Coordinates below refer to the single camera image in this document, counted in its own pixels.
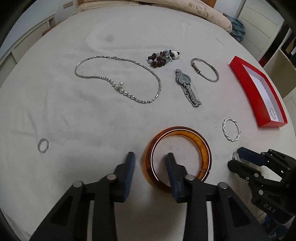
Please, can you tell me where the twisted silver bracelet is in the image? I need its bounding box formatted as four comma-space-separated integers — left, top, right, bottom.
222, 117, 241, 142

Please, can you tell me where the tiny silver band ring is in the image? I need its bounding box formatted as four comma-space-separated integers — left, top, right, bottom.
37, 138, 50, 153

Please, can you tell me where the silver wrist watch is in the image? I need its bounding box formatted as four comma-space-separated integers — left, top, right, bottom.
175, 69, 202, 108

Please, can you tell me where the amber resin bangle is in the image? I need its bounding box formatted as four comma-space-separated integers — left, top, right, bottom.
143, 126, 212, 193

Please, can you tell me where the plain silver bangle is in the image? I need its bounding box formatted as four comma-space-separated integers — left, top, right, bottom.
191, 58, 220, 83

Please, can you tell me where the dark bead bracelet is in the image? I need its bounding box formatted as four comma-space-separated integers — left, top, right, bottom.
146, 49, 181, 69

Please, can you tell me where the pearl silver necklace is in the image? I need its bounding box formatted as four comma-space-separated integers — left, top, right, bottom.
74, 55, 162, 105

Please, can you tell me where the red shallow box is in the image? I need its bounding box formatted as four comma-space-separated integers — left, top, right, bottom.
229, 56, 288, 128

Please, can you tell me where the open white shelf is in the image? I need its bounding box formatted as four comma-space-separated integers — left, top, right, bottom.
263, 29, 295, 99

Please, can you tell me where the grey bed sheet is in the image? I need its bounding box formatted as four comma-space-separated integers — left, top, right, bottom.
1, 6, 295, 240

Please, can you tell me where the blue crumpled cloth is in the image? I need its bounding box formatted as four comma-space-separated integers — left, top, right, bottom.
223, 13, 246, 42

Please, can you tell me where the white wardrobe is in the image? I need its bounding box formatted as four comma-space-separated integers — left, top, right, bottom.
214, 0, 284, 61

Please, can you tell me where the beige floral duvet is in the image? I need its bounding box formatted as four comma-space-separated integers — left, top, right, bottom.
74, 0, 233, 33

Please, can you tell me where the white low cabinet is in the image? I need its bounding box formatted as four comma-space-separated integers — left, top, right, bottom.
1, 14, 56, 85

